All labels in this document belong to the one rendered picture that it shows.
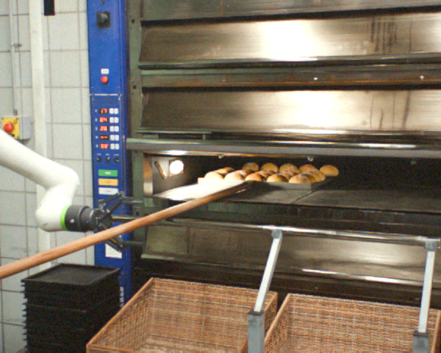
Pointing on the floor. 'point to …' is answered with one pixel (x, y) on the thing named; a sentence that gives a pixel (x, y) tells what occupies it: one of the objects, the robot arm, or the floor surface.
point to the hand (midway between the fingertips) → (140, 223)
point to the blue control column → (97, 63)
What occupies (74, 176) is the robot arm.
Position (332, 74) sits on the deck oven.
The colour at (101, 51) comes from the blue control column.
